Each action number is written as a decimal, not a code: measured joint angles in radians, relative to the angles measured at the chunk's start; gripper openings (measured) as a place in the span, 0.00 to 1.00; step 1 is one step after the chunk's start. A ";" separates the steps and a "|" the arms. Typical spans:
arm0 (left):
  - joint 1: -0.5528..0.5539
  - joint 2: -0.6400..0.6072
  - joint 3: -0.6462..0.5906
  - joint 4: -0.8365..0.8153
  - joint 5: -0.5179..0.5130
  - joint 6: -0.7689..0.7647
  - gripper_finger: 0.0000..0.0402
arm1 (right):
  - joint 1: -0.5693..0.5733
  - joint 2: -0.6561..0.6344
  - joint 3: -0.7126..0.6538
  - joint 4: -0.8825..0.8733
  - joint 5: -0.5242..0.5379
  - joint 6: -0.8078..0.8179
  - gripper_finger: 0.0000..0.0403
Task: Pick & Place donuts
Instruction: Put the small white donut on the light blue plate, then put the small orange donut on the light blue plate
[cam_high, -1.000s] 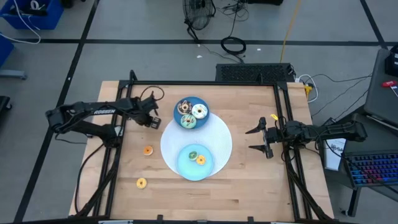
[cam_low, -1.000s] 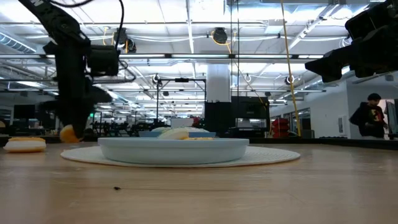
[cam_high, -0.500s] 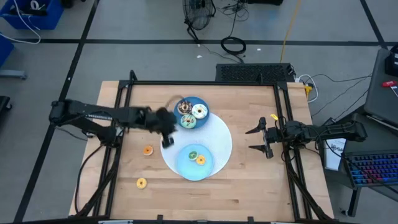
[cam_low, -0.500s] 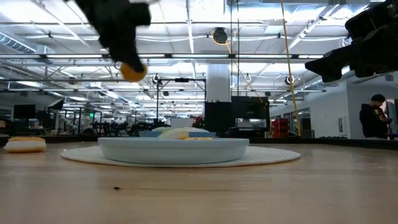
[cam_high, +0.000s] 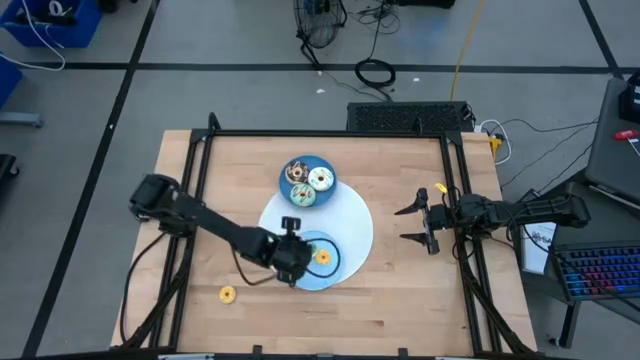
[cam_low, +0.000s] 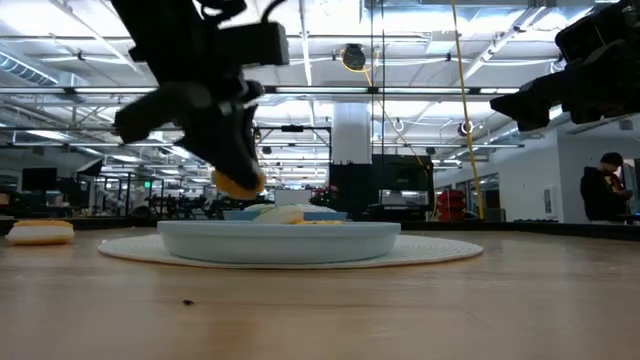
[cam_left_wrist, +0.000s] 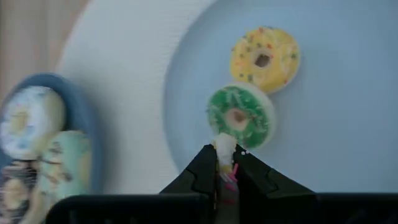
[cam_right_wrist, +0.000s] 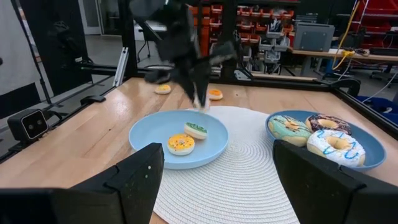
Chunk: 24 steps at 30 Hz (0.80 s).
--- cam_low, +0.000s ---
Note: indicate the person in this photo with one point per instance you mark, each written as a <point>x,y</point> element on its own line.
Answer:
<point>602,192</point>

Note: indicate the black cabinet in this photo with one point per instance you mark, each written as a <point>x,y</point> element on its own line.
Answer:
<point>350,190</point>

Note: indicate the flat yellow donut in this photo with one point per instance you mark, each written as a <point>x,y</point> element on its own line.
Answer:
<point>320,222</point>

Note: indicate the white building column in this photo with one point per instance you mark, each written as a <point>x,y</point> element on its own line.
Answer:
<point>351,132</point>

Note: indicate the large black monitor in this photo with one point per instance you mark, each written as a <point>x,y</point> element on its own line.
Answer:
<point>402,172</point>

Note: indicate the white round woven placemat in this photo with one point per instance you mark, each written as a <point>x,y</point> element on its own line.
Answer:
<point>440,250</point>

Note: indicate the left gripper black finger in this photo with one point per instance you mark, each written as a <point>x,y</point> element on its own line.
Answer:
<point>150,112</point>
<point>245,150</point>

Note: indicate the black softbox lamp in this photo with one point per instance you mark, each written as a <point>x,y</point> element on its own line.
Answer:
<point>90,167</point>

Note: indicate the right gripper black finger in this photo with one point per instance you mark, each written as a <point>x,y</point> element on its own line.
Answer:
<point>535,122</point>
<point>530,100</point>

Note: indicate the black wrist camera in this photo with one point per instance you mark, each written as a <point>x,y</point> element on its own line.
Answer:
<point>260,45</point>
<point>590,35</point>

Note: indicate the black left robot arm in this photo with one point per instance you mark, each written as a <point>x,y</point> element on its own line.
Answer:
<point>165,30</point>

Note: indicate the light blue plate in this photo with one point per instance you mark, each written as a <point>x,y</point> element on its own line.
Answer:
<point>280,245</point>

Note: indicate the yellow iced white donut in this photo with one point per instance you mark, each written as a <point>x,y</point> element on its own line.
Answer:
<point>40,235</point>

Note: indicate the yellow-orange donut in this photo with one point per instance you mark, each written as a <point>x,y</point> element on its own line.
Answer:
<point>235,192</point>

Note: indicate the distant black rig frame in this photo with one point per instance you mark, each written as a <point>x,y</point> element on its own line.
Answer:
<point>292,129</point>

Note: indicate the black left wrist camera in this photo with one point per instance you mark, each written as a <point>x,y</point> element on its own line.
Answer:
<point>260,45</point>

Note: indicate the black desk monitor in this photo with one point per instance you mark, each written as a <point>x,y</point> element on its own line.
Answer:
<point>39,178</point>

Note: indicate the red flower plant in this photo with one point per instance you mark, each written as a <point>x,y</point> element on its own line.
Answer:
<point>325,195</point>

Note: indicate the long ceiling light bar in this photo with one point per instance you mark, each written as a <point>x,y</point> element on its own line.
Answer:
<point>320,90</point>

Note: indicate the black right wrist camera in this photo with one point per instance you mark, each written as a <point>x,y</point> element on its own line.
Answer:
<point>590,35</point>

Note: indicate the white box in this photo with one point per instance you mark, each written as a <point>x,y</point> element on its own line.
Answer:
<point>292,197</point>

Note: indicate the white wall dispenser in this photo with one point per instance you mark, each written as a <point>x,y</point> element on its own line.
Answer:
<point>550,200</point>

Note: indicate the red stacked bins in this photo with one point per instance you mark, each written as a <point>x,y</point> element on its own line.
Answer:
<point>450,205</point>

